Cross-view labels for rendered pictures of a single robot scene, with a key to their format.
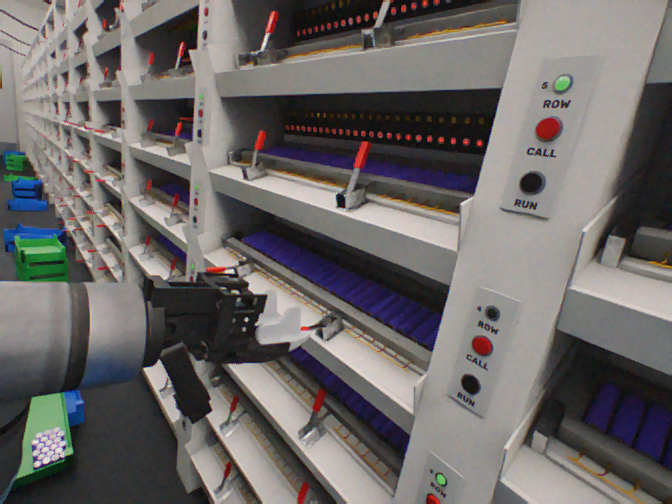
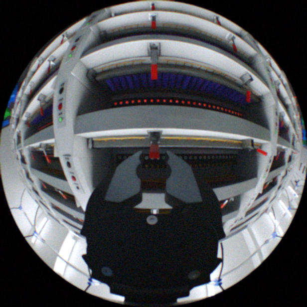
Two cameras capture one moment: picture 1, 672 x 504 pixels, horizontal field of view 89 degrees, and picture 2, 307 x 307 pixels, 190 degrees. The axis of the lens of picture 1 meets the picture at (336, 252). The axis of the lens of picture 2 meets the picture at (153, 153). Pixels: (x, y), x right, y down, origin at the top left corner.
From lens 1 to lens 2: 46 cm
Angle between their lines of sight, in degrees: 58
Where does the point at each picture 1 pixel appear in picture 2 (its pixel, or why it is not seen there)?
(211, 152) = (250, 194)
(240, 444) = (217, 30)
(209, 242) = (266, 149)
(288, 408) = (186, 52)
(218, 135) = (245, 198)
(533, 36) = not seen: hidden behind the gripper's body
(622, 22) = not seen: hidden behind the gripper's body
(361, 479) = (108, 58)
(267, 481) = (186, 20)
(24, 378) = not seen: outside the picture
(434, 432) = (67, 135)
